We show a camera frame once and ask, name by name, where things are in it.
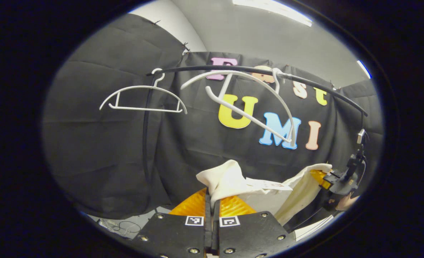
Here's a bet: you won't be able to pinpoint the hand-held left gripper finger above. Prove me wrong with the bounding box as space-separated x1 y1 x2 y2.
133 188 212 258
212 196 296 258

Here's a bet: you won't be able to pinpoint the cream white shirt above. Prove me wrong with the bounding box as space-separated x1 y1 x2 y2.
196 159 332 226

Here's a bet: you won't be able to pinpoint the white plastic clothes hanger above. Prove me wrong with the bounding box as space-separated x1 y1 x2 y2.
99 68 188 115
180 67 296 148

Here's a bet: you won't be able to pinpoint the black backdrop cloth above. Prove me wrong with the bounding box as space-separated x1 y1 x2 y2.
43 14 384 220

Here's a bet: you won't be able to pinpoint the black floor cables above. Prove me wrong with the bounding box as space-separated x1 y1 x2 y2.
97 218 142 237

